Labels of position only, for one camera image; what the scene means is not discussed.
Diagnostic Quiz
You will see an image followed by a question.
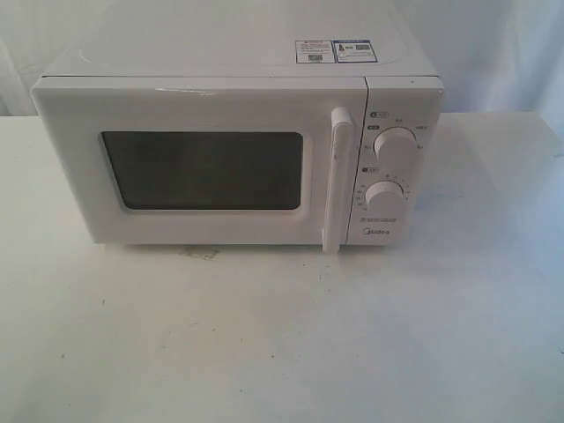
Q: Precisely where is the lower white control knob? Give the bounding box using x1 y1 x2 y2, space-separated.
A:
365 181 404 211

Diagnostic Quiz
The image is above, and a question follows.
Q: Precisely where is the upper white control knob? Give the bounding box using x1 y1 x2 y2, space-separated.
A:
374 127 418 161

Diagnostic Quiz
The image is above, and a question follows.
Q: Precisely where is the white microwave oven body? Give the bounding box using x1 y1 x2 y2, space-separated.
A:
35 1 444 251

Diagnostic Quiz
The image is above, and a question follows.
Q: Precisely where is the white control knob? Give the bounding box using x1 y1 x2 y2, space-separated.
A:
365 181 404 211
374 127 418 161

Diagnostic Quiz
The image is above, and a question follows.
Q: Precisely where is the white microwave door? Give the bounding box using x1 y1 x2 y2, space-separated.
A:
32 77 367 252

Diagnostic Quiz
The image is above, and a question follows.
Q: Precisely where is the clear tape patch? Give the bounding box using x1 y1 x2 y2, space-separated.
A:
181 246 219 261

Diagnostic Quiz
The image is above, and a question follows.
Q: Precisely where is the white backdrop curtain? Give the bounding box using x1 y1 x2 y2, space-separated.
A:
1 1 563 122

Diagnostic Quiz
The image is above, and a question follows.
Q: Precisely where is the blue white warning sticker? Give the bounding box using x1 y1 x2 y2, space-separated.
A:
295 40 378 64

